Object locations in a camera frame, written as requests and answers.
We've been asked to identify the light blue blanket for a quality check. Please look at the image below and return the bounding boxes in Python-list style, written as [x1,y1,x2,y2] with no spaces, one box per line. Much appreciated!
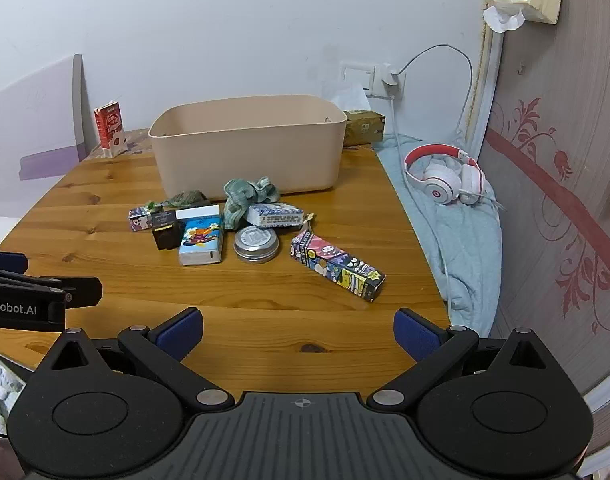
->
[372,134,503,338]

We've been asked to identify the long colourful cartoon box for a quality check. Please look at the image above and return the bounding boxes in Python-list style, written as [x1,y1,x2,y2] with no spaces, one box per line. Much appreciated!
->
[290,230,387,303]

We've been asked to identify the white door frame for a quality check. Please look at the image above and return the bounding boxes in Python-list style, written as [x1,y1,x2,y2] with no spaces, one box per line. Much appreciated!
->
[462,7,506,161]

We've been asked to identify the floral patterned cloth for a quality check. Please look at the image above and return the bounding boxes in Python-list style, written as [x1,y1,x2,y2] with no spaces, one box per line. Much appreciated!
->
[86,128,154,159]

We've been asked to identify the red milk carton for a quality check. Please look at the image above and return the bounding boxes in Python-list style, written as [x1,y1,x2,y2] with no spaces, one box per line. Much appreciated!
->
[94,101,127,158]

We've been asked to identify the plain white box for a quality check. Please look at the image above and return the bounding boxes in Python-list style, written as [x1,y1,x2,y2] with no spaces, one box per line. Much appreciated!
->
[176,204,221,221]

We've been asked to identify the small black box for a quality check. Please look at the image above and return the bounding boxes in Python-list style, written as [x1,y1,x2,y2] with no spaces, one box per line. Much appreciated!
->
[151,210,182,252]

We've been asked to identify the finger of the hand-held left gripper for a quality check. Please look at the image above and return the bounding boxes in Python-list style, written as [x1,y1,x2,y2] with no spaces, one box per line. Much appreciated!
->
[0,250,29,275]
[0,266,104,311]

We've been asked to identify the white wall socket plate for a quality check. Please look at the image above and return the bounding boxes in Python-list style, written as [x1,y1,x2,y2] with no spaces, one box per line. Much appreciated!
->
[375,66,407,100]

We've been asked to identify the gold tissue box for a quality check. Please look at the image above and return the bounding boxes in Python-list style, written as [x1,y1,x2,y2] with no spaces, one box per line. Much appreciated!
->
[330,85,387,148]

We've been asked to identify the blue white patterned packet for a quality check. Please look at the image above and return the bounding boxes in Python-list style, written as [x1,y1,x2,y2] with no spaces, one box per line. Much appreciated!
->
[247,202,306,229]

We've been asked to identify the small white cartoon box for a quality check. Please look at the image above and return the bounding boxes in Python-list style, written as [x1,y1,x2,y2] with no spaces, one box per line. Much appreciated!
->
[129,206,155,232]

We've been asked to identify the blue cartoon tissue pack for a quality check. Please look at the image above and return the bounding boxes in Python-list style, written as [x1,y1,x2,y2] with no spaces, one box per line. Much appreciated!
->
[178,215,224,266]

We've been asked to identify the grey charger cable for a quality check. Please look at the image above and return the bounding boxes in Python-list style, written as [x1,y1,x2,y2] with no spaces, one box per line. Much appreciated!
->
[397,44,474,142]

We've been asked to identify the white and red headphones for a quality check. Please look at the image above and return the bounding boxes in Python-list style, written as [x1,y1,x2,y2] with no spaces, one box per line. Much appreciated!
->
[403,144,506,212]

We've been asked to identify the green striped cloth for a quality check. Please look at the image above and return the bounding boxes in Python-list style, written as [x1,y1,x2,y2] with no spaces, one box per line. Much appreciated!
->
[222,176,281,231]

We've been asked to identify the round metal tin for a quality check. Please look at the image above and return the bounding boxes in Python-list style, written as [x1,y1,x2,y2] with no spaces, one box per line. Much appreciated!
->
[234,225,280,264]

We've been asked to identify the dark green scrunchie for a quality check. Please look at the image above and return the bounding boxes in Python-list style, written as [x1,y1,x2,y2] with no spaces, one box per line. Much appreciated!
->
[145,189,209,211]

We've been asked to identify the lilac wooden panel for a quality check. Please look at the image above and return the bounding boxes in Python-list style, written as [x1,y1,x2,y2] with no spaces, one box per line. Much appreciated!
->
[0,54,89,182]

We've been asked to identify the beige plastic storage bin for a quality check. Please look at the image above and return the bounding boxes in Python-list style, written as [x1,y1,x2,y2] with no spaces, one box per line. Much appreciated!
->
[148,94,348,197]

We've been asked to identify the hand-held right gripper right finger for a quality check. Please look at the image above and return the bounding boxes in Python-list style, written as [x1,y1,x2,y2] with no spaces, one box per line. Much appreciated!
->
[367,308,570,414]

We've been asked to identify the white patterned cloth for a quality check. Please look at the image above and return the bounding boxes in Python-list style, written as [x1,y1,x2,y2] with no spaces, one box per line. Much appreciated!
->
[0,347,28,413]

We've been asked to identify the white wall switch plate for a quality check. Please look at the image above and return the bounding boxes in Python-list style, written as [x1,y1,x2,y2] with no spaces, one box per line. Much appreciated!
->
[341,61,376,97]

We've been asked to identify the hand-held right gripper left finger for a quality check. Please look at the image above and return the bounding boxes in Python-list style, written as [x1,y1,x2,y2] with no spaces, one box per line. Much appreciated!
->
[32,307,235,414]

